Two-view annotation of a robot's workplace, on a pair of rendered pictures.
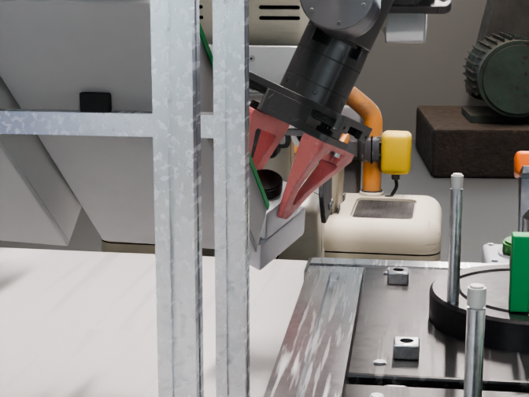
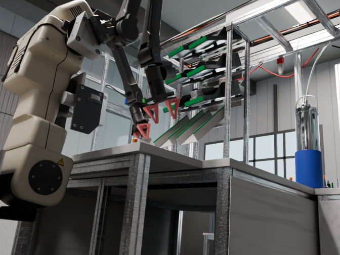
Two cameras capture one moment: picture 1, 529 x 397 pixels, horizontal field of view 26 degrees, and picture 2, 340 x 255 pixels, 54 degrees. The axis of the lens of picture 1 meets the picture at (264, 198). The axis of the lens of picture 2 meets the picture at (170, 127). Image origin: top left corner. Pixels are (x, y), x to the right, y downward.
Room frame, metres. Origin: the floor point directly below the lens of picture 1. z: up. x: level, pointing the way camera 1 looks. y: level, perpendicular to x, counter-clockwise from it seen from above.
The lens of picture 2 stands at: (2.11, 1.03, 0.60)
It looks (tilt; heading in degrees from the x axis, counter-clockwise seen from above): 17 degrees up; 218
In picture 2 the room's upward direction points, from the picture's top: 5 degrees clockwise
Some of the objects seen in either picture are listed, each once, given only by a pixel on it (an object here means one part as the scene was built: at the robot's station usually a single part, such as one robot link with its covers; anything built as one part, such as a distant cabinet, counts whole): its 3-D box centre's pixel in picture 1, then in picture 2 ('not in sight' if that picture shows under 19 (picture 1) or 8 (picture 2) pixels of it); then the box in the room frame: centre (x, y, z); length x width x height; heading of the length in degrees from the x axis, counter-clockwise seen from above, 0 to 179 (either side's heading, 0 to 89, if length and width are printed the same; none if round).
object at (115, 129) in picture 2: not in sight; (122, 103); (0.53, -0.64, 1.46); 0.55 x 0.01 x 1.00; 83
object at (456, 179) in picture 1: (455, 238); not in sight; (0.72, -0.12, 1.03); 0.01 x 0.01 x 0.08
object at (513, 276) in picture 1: (519, 272); not in sight; (0.70, -0.16, 1.01); 0.01 x 0.01 x 0.05; 83
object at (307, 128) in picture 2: not in sight; (306, 123); (0.03, 0.52, 1.32); 0.14 x 0.14 x 0.38
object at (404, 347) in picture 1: (406, 348); not in sight; (0.67, -0.09, 0.97); 0.02 x 0.02 x 0.01; 83
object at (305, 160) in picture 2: not in sight; (309, 174); (0.03, 0.52, 1.00); 0.16 x 0.16 x 0.27
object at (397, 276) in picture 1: (397, 276); not in sight; (0.83, -0.10, 0.97); 0.02 x 0.02 x 0.01; 83
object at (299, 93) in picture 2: not in sight; (300, 107); (-0.28, 0.40, 1.56); 0.04 x 0.04 x 1.39; 83
